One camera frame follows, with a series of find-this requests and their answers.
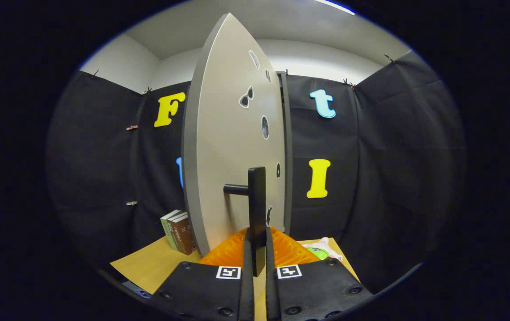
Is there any grey cabinet body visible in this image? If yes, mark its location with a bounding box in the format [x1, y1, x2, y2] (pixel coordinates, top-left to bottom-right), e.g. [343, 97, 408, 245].
[276, 70, 294, 236]

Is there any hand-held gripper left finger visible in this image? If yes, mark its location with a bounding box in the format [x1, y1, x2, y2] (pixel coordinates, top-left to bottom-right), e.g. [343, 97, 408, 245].
[149, 227, 255, 321]

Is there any beige cabinet door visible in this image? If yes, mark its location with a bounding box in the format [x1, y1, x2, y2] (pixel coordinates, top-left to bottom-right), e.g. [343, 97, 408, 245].
[181, 12, 287, 257]

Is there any black door handle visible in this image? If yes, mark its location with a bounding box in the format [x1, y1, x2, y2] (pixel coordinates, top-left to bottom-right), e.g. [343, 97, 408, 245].
[223, 166, 267, 277]

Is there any long ceiling light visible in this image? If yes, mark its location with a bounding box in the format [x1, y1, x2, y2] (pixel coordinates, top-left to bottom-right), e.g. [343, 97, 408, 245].
[313, 0, 356, 16]

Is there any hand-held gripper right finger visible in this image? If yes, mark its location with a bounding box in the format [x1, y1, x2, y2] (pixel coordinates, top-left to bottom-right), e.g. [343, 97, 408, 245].
[265, 226, 374, 321]

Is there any black backdrop cloth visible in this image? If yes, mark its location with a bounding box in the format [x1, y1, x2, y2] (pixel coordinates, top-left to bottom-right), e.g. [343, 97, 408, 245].
[45, 49, 467, 295]

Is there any green book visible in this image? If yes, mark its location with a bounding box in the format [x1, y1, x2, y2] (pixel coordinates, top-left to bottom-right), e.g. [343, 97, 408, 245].
[160, 209, 181, 251]

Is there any brown book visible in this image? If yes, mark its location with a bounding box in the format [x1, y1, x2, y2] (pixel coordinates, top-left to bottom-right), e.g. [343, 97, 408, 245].
[167, 213, 198, 256]

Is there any green and white plush toy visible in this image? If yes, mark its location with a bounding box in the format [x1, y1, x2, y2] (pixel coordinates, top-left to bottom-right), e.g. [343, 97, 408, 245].
[302, 237, 343, 262]

